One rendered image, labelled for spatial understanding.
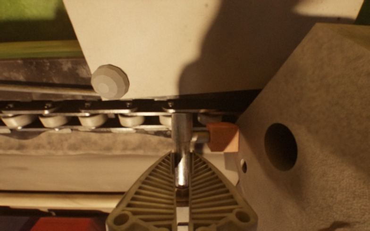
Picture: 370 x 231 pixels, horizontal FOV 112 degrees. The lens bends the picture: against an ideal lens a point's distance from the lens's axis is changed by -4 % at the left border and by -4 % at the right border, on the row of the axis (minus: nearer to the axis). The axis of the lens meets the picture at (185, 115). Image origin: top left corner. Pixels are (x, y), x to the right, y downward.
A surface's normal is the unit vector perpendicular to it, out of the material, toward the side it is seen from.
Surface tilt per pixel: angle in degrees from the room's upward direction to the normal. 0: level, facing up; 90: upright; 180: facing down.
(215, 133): 25
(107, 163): 0
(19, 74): 0
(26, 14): 0
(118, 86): 52
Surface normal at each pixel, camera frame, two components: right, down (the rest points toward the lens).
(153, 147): 0.07, -0.34
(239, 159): -1.00, 0.00
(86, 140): 0.09, 0.21
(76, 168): 0.03, 0.52
